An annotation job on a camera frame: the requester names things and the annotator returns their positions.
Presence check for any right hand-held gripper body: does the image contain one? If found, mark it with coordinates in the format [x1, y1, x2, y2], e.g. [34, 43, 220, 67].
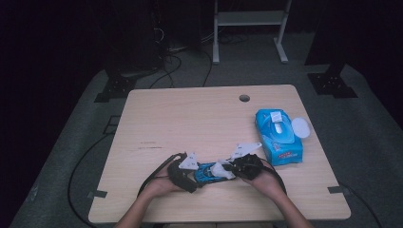
[229, 142, 264, 181]

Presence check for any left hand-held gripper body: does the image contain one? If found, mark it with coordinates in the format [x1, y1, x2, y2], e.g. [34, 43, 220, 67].
[166, 152, 200, 194]

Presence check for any blue wet wipes pack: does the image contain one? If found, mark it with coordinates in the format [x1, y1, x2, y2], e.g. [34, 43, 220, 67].
[255, 108, 312, 166]

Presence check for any person's left hand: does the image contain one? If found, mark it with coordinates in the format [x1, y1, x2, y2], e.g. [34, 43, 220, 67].
[141, 164, 184, 199]

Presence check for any person's right hand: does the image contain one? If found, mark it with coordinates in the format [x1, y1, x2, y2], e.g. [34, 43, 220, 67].
[240, 164, 286, 200]

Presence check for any black tape square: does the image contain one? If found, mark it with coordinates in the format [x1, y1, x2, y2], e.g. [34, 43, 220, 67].
[102, 115, 122, 135]

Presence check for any gray tape strip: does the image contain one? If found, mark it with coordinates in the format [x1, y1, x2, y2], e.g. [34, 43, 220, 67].
[86, 189, 108, 200]
[327, 185, 351, 195]

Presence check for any black stand base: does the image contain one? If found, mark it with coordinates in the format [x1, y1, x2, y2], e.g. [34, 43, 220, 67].
[306, 63, 359, 99]
[93, 74, 138, 104]

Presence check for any dark equipment cabinet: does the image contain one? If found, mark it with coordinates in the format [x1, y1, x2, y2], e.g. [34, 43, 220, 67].
[104, 0, 167, 75]

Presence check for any white metal stand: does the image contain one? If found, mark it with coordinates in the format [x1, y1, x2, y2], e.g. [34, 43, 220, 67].
[212, 0, 293, 66]

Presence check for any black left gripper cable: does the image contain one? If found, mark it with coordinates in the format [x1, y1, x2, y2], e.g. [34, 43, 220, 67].
[136, 152, 188, 198]

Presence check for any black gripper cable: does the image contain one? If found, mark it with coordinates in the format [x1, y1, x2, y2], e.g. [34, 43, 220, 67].
[260, 158, 288, 196]
[136, 152, 188, 198]

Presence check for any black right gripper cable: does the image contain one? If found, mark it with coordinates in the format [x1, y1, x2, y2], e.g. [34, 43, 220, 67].
[260, 158, 288, 196]

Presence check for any black floor cable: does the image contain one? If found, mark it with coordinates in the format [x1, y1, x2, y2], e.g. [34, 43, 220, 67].
[336, 180, 385, 228]
[67, 132, 110, 228]
[148, 53, 183, 89]
[201, 49, 214, 88]

